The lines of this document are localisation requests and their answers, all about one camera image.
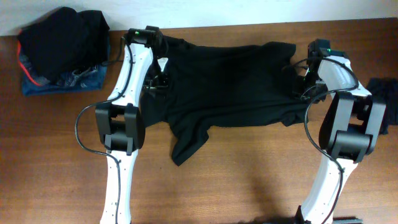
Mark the crumpled dark navy garment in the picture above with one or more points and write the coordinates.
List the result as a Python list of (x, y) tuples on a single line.
[(385, 89)]

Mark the folded blue jeans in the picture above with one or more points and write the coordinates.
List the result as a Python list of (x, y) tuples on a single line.
[(90, 78)]

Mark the black t-shirt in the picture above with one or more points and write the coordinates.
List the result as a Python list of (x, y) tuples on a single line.
[(223, 86)]

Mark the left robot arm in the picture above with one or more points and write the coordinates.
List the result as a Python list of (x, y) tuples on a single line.
[(119, 120)]

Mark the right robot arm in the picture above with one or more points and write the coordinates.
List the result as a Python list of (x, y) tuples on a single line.
[(348, 133)]

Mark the folded black garment on pile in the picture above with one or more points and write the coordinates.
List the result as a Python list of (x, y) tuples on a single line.
[(66, 23)]

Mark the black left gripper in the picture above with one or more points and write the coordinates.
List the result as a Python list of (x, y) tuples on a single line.
[(163, 85)]

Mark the grey garment with pink trim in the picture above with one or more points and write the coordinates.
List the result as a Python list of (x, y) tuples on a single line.
[(28, 69)]

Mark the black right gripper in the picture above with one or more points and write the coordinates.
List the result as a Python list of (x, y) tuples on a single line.
[(298, 89)]

